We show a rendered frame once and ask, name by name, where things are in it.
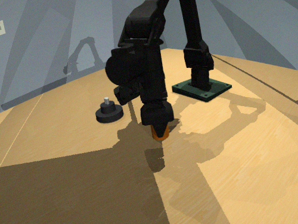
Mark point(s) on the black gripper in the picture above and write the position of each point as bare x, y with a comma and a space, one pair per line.
156, 111

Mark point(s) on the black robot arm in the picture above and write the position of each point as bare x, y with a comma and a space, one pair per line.
140, 49

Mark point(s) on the black round pedestal with silver shaft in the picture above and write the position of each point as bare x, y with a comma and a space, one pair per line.
109, 112

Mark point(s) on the orange tapered knob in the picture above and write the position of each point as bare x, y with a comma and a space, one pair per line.
154, 135

